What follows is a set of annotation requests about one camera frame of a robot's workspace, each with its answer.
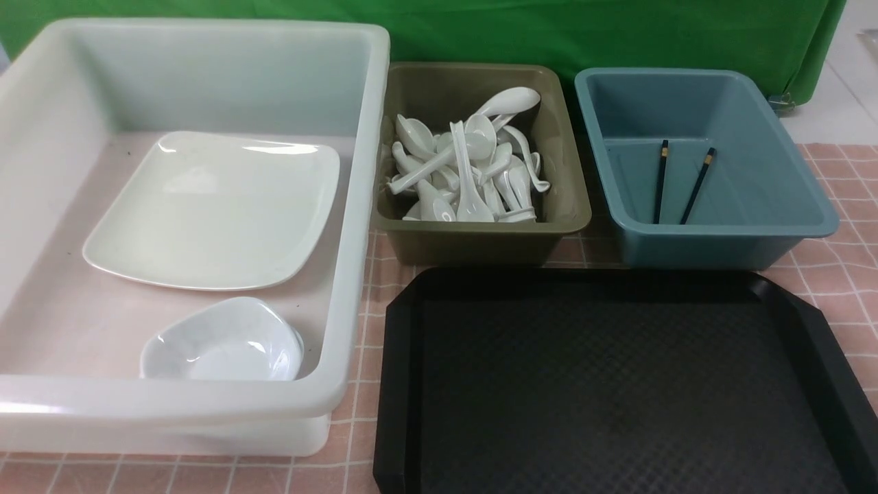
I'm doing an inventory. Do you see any white spoon upright centre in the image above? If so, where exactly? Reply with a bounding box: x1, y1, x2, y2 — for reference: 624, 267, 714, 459
449, 121, 495, 222

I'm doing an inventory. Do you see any white spoon right edge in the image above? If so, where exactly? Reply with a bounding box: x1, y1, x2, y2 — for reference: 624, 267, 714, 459
501, 125, 551, 193

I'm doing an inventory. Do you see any white spoon across pile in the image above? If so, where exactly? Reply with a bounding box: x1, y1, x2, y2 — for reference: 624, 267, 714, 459
388, 132, 492, 194

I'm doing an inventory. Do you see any olive plastic bin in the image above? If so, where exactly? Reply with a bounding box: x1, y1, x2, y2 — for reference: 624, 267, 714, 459
372, 62, 593, 266

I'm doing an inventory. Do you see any black chopstick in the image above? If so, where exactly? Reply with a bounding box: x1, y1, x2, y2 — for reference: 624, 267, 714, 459
680, 148, 716, 225
652, 139, 670, 224

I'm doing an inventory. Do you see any green backdrop cloth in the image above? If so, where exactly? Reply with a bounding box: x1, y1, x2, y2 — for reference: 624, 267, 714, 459
1, 1, 846, 104

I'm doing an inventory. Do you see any pink checkered tablecloth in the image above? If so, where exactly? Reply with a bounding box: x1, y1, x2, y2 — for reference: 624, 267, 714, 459
2, 143, 877, 493

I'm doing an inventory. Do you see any large white plastic bin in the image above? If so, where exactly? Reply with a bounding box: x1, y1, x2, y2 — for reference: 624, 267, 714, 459
1, 19, 391, 456

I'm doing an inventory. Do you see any large white square plate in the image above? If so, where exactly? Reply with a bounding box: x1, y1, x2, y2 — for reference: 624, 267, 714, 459
82, 131, 341, 292

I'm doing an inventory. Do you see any black serving tray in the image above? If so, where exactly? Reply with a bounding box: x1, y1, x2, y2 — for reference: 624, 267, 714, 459
372, 266, 877, 493

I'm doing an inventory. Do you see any teal plastic bin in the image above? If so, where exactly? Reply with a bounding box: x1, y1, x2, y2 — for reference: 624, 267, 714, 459
574, 67, 840, 271

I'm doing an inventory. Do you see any small white bowl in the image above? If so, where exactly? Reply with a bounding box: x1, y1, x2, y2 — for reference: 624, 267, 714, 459
140, 296, 305, 381
142, 341, 303, 381

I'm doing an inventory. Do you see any white spoon top of pile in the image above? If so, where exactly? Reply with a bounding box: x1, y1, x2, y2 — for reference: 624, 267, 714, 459
472, 86, 541, 131

